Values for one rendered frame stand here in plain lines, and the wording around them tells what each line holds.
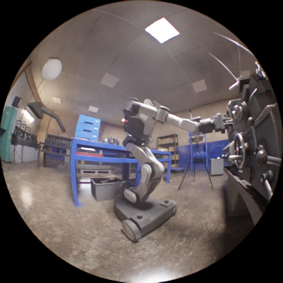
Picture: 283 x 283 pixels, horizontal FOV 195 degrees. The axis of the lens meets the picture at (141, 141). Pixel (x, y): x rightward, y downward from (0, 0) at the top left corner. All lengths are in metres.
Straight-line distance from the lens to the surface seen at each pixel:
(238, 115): 0.51
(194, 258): 0.78
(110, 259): 0.74
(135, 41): 2.76
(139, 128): 0.78
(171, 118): 0.60
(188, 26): 2.93
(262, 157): 0.26
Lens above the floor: 0.68
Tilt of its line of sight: 12 degrees up
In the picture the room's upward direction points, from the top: 1 degrees clockwise
